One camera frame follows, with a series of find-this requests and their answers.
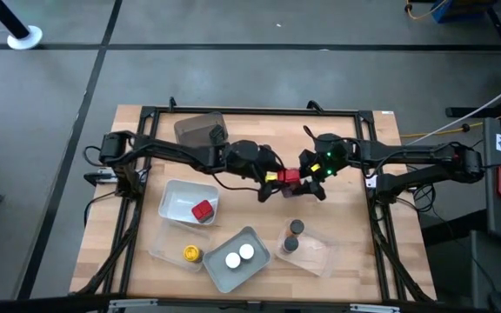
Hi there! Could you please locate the smoky brown translucent bin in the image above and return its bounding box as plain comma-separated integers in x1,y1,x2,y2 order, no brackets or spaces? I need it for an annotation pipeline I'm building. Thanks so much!
172,110,230,151

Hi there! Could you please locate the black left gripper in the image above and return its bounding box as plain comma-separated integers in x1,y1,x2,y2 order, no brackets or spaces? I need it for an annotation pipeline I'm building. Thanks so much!
227,139,284,204

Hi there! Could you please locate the white cable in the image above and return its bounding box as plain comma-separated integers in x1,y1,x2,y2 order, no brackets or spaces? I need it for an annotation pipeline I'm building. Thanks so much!
406,72,501,147

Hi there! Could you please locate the black aluminium table frame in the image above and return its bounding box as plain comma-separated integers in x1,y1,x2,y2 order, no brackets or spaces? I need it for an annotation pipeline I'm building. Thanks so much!
70,103,437,303

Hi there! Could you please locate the black pole with white base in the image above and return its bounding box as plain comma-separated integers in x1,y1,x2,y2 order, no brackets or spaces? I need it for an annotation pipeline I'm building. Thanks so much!
0,0,44,51

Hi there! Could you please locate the black side bracket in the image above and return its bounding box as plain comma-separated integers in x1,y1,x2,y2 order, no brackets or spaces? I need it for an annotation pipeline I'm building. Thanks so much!
83,172,114,187

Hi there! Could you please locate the clear plastic bin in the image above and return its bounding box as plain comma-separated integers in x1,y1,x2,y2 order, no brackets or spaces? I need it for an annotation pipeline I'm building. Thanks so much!
148,219,211,274
274,216,335,280

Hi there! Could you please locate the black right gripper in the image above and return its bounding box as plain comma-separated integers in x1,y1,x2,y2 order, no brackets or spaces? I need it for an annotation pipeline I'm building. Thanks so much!
298,132,353,203

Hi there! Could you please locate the blue box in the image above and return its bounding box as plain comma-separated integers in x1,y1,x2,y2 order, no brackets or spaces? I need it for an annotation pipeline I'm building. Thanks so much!
431,0,496,24

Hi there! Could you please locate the yellow cable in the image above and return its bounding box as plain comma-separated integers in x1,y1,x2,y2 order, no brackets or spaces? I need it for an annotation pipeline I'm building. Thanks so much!
400,103,501,139

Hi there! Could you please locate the black lid jar orange label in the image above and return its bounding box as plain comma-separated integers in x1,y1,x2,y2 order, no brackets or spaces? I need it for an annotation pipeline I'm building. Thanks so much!
288,218,306,236

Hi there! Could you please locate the grey plastic bin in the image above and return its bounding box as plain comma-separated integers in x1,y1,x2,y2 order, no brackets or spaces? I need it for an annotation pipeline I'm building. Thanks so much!
202,225,273,295

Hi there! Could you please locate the black lid jar purple label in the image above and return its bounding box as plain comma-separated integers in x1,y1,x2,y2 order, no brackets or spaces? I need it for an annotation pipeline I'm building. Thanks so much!
282,234,300,254

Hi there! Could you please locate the black crossbar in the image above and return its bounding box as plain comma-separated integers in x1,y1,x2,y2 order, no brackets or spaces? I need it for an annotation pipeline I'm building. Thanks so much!
0,293,501,313

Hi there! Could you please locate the white plastic bin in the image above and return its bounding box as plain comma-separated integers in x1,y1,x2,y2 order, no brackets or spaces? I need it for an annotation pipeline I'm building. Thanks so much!
157,178,222,226

